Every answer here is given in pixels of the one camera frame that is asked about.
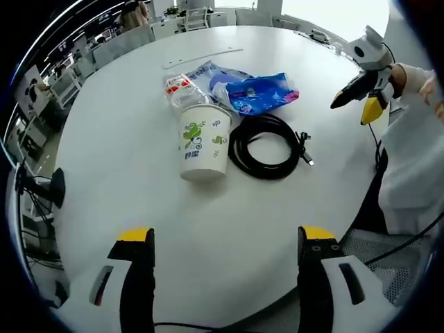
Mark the clear packet with red label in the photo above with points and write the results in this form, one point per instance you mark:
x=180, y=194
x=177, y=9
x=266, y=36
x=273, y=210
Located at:
x=182, y=92

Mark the green potted plant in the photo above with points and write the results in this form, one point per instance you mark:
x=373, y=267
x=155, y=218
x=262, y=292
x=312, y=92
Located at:
x=172, y=11

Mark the black mesh office chair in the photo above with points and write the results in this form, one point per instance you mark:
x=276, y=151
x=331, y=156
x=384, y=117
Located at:
x=385, y=263

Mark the white round table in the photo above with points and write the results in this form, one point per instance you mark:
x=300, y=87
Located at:
x=215, y=208

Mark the white items on table edge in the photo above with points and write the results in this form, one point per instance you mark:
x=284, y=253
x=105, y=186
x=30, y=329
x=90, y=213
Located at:
x=320, y=34

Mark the clear blue printed plastic bag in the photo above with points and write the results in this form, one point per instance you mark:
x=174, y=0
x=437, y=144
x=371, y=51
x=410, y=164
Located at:
x=216, y=78

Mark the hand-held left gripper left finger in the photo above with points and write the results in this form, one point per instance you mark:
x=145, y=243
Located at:
x=121, y=274

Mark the white flat strip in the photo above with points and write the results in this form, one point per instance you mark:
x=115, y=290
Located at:
x=203, y=58

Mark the white paper cup green print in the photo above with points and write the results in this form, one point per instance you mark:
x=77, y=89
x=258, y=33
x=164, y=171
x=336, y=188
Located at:
x=204, y=144

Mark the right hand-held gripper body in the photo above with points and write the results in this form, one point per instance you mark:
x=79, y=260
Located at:
x=373, y=57

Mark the white office chair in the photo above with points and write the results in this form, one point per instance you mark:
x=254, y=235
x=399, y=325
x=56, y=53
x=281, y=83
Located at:
x=133, y=43

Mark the person in white coat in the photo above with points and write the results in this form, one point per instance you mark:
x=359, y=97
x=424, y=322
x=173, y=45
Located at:
x=409, y=166

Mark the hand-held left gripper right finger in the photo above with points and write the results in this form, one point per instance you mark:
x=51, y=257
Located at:
x=322, y=274

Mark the person's right hand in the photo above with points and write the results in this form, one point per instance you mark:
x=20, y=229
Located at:
x=398, y=78

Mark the blue plastic snack packet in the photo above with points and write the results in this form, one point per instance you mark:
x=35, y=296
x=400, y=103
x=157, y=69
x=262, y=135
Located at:
x=262, y=92

